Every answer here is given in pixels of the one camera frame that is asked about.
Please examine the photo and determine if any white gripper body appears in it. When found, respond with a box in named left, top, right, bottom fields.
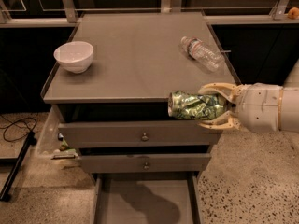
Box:
left=235, top=83, right=283, bottom=133

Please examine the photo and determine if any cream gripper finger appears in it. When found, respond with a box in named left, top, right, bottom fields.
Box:
left=198, top=111, right=241, bottom=130
left=198, top=83, right=243, bottom=104

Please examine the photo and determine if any crushed green soda can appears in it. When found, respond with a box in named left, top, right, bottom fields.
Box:
left=168, top=91, right=227, bottom=120

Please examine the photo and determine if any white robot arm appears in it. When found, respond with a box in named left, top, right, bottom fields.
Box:
left=198, top=83, right=299, bottom=133

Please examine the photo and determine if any grey middle drawer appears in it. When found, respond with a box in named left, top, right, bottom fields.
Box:
left=78, top=153, right=211, bottom=174

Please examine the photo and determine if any grey drawer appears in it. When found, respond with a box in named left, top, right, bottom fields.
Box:
left=91, top=173, right=204, bottom=224
left=59, top=120, right=221, bottom=148
left=78, top=153, right=211, bottom=174

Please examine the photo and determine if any grey bottom drawer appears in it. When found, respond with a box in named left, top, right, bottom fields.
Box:
left=91, top=173, right=204, bottom=224

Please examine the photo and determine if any grey top drawer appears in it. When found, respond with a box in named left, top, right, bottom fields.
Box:
left=59, top=120, right=221, bottom=148

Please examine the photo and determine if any grey drawer cabinet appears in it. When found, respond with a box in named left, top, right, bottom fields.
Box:
left=40, top=11, right=242, bottom=224

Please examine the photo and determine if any clear plastic water bottle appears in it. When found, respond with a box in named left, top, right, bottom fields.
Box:
left=180, top=36, right=225, bottom=72

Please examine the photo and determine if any round brass top knob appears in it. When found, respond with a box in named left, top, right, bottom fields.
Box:
left=141, top=133, right=149, bottom=142

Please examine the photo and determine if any round brass knob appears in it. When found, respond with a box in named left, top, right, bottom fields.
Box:
left=141, top=133, right=149, bottom=142
left=143, top=162, right=150, bottom=170

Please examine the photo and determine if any round brass middle knob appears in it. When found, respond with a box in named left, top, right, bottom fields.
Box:
left=143, top=162, right=150, bottom=170

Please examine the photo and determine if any small orange object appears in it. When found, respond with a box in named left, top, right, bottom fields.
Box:
left=288, top=7, right=299, bottom=19

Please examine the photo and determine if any white ceramic bowl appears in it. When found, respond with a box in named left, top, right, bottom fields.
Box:
left=53, top=41, right=94, bottom=74

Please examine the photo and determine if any clear acrylic side bin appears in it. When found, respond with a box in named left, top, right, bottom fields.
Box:
left=35, top=110, right=77, bottom=160

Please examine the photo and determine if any black metal stand leg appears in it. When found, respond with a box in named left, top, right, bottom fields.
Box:
left=0, top=131, right=37, bottom=202

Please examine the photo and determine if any metal railing frame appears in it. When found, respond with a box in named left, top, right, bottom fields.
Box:
left=0, top=0, right=299, bottom=27

